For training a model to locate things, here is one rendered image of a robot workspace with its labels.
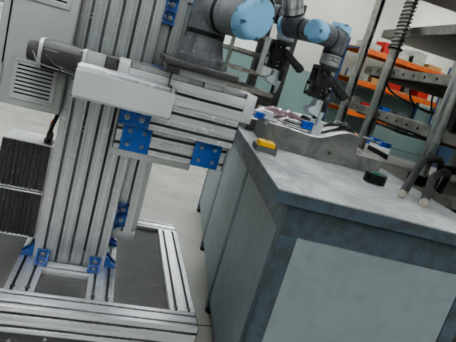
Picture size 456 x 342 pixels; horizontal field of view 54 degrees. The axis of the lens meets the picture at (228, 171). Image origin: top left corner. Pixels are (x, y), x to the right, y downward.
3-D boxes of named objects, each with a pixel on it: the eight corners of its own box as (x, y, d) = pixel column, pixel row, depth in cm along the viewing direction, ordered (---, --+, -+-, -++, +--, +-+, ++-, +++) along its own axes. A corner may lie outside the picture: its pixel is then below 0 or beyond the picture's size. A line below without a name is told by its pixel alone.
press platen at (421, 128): (438, 141, 204) (442, 131, 203) (351, 108, 310) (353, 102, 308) (574, 180, 216) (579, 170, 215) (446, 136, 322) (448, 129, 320)
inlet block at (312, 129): (286, 127, 165) (290, 112, 163) (283, 125, 169) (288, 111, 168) (319, 136, 167) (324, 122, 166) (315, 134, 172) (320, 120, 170)
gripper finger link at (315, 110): (302, 122, 164) (309, 98, 164) (318, 126, 165) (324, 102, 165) (306, 121, 161) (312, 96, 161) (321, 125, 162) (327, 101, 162)
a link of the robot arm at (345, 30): (326, 19, 159) (338, 25, 165) (316, 49, 161) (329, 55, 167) (345, 22, 153) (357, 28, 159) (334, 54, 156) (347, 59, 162)
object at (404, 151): (385, 163, 244) (396, 132, 240) (366, 152, 269) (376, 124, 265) (465, 185, 252) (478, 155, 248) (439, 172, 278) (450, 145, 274)
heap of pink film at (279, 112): (267, 120, 212) (271, 104, 211) (251, 112, 228) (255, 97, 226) (311, 131, 224) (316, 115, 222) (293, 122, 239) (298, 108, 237)
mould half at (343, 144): (262, 144, 178) (273, 111, 175) (253, 132, 203) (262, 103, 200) (377, 175, 187) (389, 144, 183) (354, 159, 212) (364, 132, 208)
